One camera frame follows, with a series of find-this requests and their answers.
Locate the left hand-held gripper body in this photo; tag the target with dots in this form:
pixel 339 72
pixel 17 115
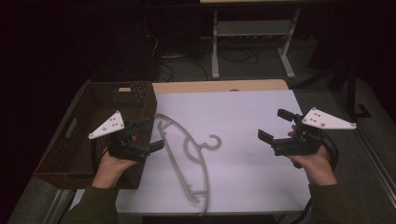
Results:
pixel 107 127

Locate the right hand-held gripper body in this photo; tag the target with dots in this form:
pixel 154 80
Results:
pixel 323 121

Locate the person's left hand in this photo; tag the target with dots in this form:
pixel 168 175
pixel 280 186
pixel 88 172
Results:
pixel 107 171

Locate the person's right hand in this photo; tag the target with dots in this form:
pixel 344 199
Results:
pixel 317 168

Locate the white table mat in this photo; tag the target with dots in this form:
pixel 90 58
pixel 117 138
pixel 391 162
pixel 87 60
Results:
pixel 243 124

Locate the brown woven basket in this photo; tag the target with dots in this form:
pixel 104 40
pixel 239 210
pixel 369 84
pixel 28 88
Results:
pixel 81 109

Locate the black metal stand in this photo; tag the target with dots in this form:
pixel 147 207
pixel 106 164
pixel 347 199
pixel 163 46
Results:
pixel 351 93

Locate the grey plastic clothes hanger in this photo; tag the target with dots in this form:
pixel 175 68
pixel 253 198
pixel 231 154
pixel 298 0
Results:
pixel 199 157

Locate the white power strip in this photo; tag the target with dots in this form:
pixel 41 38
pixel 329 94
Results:
pixel 173 56

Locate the aluminium frame rail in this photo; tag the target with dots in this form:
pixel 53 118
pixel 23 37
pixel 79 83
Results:
pixel 376 161
pixel 59 205

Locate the white metal desk frame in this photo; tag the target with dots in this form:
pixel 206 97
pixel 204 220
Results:
pixel 249 28

